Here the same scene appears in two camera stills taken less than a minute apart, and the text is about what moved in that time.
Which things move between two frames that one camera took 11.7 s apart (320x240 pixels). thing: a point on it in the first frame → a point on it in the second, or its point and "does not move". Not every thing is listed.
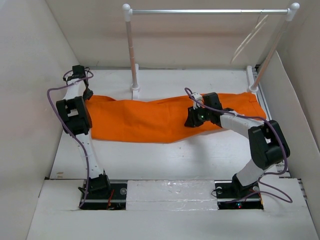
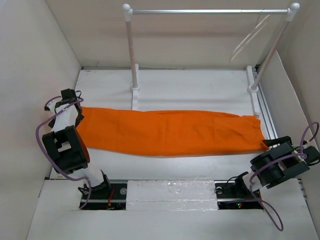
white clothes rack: (291, 11) does not move
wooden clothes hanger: (250, 37) does not move
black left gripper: (88, 95) → (79, 120)
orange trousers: (138, 121) → (124, 131)
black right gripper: (191, 120) → (269, 142)
